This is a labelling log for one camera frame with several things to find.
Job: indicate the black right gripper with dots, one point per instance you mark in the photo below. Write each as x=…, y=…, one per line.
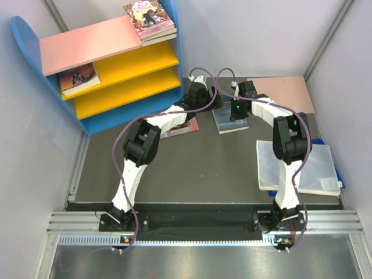
x=233, y=115

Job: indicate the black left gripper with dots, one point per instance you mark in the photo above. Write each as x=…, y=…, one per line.
x=216, y=103

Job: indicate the dark blue paperback book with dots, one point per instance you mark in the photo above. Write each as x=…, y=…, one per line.
x=223, y=122

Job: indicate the blue treehouse paperback book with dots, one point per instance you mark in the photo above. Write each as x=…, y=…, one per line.
x=160, y=35

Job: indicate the pink purple paperback book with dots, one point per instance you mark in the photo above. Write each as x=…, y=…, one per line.
x=149, y=18

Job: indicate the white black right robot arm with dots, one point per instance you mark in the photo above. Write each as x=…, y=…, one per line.
x=291, y=146

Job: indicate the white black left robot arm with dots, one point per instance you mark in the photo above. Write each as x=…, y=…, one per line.
x=141, y=146

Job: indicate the red pink picture book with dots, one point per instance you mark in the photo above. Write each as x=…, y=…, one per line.
x=187, y=127

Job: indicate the pink board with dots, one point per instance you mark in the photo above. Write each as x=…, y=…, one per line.
x=286, y=91

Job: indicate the clear white file folder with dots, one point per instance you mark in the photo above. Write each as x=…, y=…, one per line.
x=316, y=168

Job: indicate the blue pink yellow bookshelf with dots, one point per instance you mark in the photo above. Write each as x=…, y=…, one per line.
x=135, y=79

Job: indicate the book on shelf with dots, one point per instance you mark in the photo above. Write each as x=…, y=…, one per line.
x=78, y=79

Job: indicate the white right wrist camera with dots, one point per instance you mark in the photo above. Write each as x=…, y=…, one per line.
x=235, y=87

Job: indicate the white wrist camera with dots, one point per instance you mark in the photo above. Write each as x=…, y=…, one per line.
x=235, y=87
x=198, y=79

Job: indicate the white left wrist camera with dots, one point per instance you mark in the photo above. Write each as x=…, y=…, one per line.
x=198, y=79

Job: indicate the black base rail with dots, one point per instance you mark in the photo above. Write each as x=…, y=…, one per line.
x=191, y=221

